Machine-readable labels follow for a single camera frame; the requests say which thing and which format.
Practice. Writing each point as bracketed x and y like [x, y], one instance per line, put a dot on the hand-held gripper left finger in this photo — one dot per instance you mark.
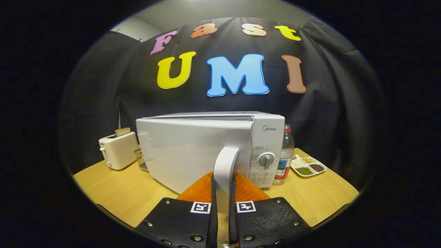
[179, 222]

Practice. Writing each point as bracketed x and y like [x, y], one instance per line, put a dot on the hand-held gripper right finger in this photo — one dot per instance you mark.
[268, 222]

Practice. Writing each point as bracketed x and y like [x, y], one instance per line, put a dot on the white microwave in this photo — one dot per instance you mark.
[186, 151]

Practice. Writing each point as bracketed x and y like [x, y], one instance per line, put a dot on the clear plastic water bottle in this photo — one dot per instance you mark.
[285, 158]

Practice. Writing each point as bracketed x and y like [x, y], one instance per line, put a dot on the white divided bean dish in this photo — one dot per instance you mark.
[308, 166]

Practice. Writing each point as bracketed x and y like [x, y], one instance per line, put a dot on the cream toaster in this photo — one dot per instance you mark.
[119, 151]

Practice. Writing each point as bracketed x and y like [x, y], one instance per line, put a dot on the toast slice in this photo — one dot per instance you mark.
[122, 132]

